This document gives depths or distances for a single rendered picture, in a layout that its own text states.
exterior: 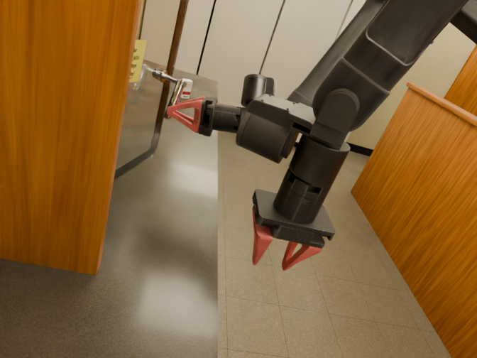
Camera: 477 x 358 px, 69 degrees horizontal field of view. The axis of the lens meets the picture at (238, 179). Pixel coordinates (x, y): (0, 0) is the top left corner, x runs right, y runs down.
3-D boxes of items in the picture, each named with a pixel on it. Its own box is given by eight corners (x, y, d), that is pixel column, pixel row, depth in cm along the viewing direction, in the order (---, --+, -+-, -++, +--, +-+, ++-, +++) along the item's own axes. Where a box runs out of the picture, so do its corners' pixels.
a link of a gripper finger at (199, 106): (165, 95, 69) (211, 103, 70) (172, 90, 76) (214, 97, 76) (163, 128, 72) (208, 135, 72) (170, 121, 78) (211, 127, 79)
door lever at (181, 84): (151, 112, 76) (146, 111, 73) (167, 71, 75) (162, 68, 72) (173, 121, 75) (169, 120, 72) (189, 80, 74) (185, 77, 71)
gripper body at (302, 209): (250, 199, 47) (268, 152, 44) (317, 214, 49) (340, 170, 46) (255, 229, 42) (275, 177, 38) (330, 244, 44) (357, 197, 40)
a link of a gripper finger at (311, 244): (248, 245, 52) (270, 194, 47) (292, 254, 53) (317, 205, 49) (253, 279, 46) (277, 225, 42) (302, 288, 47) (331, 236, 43)
